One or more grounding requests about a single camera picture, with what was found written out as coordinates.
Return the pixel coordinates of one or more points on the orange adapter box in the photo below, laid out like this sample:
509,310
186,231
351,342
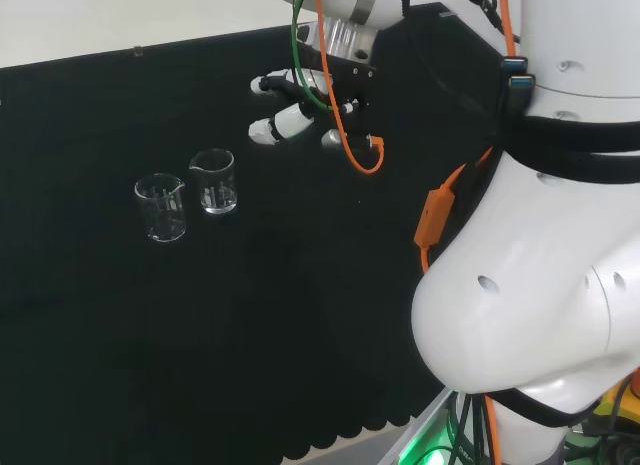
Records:
436,215

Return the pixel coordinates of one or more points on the yellow stop button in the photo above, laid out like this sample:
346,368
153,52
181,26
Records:
620,400

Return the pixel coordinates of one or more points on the black bench cloth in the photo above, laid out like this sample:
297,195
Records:
250,295

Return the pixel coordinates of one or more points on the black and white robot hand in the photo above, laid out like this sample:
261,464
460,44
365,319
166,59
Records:
292,121

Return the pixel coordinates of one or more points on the clear glass beaker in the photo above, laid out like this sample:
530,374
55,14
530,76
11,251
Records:
161,210
218,185

